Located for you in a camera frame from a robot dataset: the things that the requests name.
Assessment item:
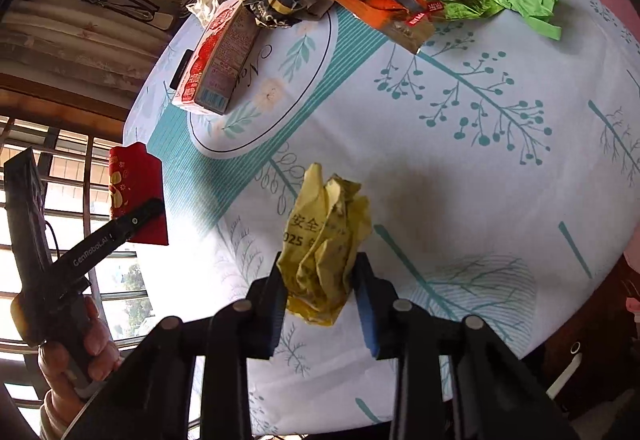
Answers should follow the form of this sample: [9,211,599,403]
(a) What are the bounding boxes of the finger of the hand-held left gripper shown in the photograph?
[112,197,167,246]

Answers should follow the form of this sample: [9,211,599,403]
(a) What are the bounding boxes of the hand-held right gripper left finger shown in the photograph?
[65,263,289,440]

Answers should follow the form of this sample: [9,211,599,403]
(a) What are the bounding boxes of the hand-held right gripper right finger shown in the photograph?
[352,253,581,440]

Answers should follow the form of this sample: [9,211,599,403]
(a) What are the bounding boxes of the red snack packet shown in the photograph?
[107,143,170,246]

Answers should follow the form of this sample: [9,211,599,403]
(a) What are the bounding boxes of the yellow paper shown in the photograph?
[277,163,373,326]

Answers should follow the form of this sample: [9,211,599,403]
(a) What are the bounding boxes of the person's left hand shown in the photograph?
[37,295,123,421]

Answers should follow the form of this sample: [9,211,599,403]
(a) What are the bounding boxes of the small black packet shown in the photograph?
[169,49,196,91]

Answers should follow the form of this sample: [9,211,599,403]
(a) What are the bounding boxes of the red and white carton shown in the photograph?
[171,0,261,116]

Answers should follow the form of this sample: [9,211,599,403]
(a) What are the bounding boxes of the beige curtain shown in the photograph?
[0,0,176,96]

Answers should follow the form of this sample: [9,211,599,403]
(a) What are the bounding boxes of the dark wooden furniture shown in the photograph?
[520,260,640,421]

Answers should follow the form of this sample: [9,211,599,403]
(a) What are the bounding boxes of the green leaf print packet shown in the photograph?
[425,0,506,21]

